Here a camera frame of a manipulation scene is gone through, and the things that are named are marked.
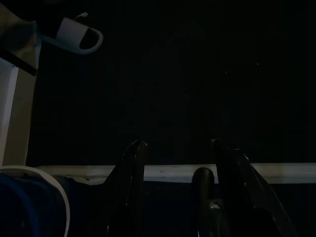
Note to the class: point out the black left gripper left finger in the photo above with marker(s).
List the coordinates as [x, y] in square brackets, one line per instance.
[126, 187]

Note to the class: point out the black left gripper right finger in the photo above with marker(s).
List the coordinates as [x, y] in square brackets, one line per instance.
[237, 177]

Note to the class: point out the white bin with blue bag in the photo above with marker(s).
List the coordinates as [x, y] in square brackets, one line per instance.
[60, 192]

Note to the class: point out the white slipper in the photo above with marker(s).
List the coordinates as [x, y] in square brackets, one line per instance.
[69, 34]

